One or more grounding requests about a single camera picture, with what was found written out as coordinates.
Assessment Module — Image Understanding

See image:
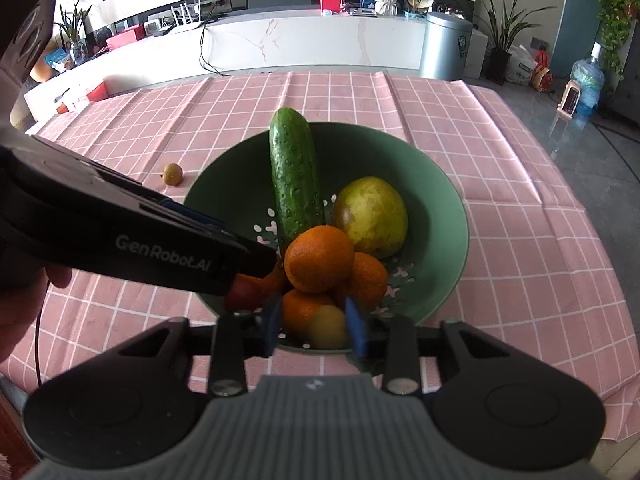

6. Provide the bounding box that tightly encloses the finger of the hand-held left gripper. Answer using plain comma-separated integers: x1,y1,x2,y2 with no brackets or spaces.
95,167,280,267

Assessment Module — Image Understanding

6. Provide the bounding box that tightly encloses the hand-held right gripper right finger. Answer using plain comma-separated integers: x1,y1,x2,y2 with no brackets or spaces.
345,296,521,396

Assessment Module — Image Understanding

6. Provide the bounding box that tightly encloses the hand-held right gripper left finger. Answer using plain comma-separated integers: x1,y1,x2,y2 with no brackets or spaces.
107,296,282,397

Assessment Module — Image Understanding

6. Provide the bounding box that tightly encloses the orange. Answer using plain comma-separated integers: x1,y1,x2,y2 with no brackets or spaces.
260,260,287,301
345,252,389,311
283,225,356,294
281,290,333,339

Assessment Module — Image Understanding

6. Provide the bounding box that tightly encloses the small red tomato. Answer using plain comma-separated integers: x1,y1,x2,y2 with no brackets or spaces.
225,275,266,313

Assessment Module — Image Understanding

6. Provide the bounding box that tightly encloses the green cucumber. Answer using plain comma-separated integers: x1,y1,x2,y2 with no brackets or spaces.
269,107,327,256

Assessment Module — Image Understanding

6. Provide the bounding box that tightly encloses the green-yellow mango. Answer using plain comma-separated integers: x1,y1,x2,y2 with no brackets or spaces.
332,176,408,259

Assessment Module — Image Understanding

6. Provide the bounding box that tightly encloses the green colander bowl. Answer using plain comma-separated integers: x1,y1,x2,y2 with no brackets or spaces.
182,122,471,356

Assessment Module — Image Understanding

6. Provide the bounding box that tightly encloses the person's left hand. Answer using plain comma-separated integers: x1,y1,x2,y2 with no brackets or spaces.
0,266,73,361

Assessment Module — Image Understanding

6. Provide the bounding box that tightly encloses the round orange vase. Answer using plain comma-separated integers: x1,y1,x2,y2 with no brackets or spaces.
30,55,56,83

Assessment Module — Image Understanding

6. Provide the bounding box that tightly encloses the blue packet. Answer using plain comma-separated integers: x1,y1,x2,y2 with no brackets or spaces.
45,47,75,72

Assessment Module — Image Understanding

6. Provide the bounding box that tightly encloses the orchid plant in glass vase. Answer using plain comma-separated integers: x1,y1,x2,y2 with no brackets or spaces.
54,0,93,66

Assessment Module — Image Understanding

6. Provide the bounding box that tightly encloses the pink flat box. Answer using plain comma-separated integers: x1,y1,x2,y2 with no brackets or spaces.
106,28,143,51

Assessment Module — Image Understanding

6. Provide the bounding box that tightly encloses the white router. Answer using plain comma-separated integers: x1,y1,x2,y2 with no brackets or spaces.
170,2,201,28

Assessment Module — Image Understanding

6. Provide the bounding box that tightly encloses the white marble TV cabinet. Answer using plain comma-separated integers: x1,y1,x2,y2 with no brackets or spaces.
22,10,431,116

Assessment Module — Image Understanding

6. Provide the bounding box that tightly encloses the pink checkered tablecloth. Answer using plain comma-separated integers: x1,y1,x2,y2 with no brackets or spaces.
0,71,636,441

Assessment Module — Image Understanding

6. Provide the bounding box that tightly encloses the grey trash can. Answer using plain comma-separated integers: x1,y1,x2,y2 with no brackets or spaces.
419,11,473,82

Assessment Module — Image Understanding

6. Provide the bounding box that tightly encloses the potted snake plant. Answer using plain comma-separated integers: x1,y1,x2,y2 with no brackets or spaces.
465,0,556,86

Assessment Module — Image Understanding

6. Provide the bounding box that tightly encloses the white plastic bag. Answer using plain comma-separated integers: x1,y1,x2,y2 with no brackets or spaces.
505,45,538,84

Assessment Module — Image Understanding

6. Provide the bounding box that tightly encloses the red-orange bag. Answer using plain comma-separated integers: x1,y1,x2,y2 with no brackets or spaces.
530,50,553,92

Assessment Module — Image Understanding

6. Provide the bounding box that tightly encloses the blue water jug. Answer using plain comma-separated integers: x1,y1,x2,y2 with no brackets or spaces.
570,42,606,116

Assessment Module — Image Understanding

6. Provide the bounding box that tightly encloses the grey side cabinet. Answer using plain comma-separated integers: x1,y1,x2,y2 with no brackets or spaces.
607,25,640,126

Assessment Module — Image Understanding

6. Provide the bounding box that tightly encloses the trailing green ivy plant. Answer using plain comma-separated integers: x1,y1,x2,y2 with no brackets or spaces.
565,0,640,91

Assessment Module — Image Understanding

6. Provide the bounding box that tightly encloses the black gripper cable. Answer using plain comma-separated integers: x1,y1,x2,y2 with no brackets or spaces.
34,285,51,391

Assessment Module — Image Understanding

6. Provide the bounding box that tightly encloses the black power cable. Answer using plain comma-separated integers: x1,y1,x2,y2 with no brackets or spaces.
199,20,231,77

